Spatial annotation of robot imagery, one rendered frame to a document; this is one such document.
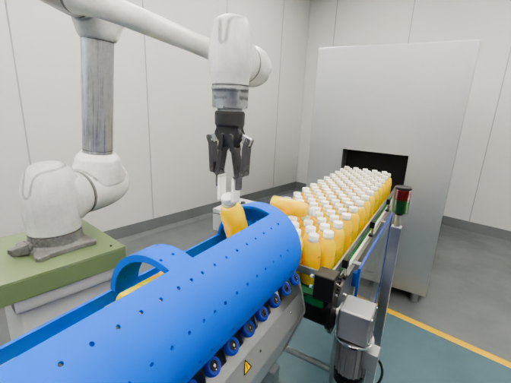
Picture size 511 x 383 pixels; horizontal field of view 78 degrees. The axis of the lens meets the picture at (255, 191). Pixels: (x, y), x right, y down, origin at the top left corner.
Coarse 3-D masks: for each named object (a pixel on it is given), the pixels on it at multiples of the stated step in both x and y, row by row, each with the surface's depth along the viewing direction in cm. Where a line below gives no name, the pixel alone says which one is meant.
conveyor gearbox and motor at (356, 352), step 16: (352, 304) 113; (368, 304) 113; (336, 320) 113; (352, 320) 108; (368, 320) 105; (336, 336) 114; (352, 336) 110; (368, 336) 107; (336, 352) 119; (352, 352) 111; (368, 352) 111; (336, 368) 118; (352, 368) 114; (368, 368) 112
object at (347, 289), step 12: (384, 216) 196; (372, 240) 164; (360, 252) 145; (348, 276) 126; (348, 288) 130; (336, 300) 113; (312, 312) 132; (324, 312) 133; (324, 324) 125; (288, 348) 164; (312, 360) 157
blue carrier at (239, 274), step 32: (256, 224) 86; (288, 224) 95; (128, 256) 67; (160, 256) 64; (192, 256) 96; (224, 256) 71; (256, 256) 78; (288, 256) 90; (128, 288) 77; (160, 288) 56; (192, 288) 60; (224, 288) 66; (256, 288) 75; (64, 320) 64; (96, 320) 47; (128, 320) 49; (160, 320) 53; (192, 320) 57; (224, 320) 65; (0, 352) 55; (32, 352) 40; (64, 352) 42; (96, 352) 44; (128, 352) 47; (160, 352) 51; (192, 352) 57
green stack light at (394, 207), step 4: (392, 200) 121; (396, 200) 119; (392, 204) 121; (396, 204) 119; (400, 204) 118; (404, 204) 118; (408, 204) 119; (392, 208) 121; (396, 208) 119; (400, 208) 119; (404, 208) 118; (408, 208) 119; (396, 212) 120; (400, 212) 119; (404, 212) 119
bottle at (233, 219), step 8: (224, 208) 84; (232, 208) 84; (240, 208) 85; (224, 216) 84; (232, 216) 84; (240, 216) 85; (224, 224) 86; (232, 224) 85; (240, 224) 86; (232, 232) 87
